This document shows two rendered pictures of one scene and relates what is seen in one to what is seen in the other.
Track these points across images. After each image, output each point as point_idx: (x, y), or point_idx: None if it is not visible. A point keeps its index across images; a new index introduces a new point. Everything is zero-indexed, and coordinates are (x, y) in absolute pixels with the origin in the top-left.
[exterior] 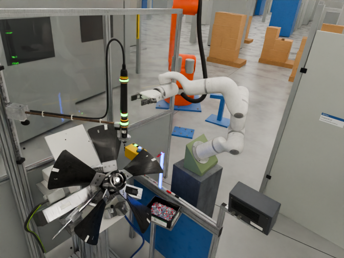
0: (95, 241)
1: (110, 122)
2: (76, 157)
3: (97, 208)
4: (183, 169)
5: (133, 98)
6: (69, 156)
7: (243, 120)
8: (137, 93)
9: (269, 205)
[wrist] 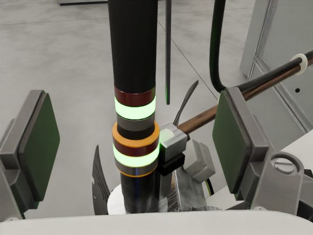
0: (94, 207)
1: (192, 118)
2: (180, 113)
3: (104, 188)
4: None
5: (222, 127)
6: (186, 99)
7: None
8: (288, 186)
9: None
